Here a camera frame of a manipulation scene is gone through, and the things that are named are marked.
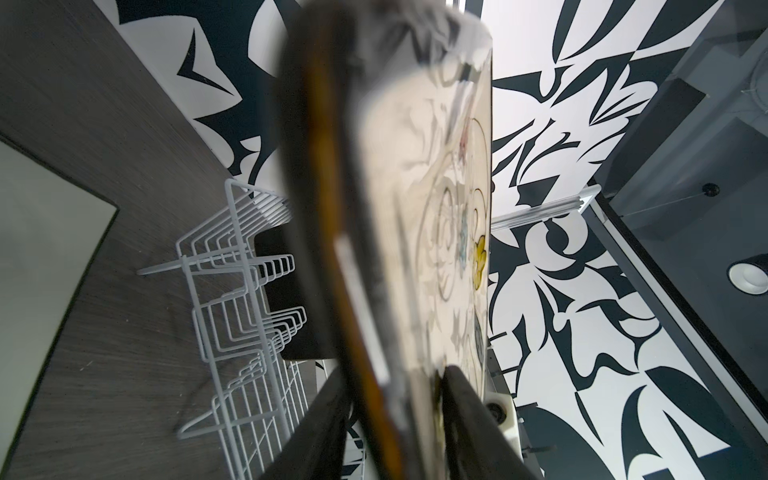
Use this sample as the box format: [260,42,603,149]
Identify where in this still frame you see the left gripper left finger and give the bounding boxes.
[260,368,351,480]

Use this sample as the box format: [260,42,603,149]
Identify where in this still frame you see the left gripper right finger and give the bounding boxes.
[441,365,535,480]

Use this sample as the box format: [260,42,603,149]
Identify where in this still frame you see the floral square plate black rim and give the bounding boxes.
[276,1,493,479]

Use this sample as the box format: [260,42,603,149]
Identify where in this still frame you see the dark glass plate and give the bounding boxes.
[253,225,334,360]

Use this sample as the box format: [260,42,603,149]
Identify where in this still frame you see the ceiling spot lamp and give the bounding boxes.
[727,254,768,296]

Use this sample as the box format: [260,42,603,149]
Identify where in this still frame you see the white wire dish rack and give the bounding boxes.
[137,178,309,479]

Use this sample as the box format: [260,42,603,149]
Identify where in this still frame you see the wall hook rail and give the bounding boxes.
[484,339,556,479]

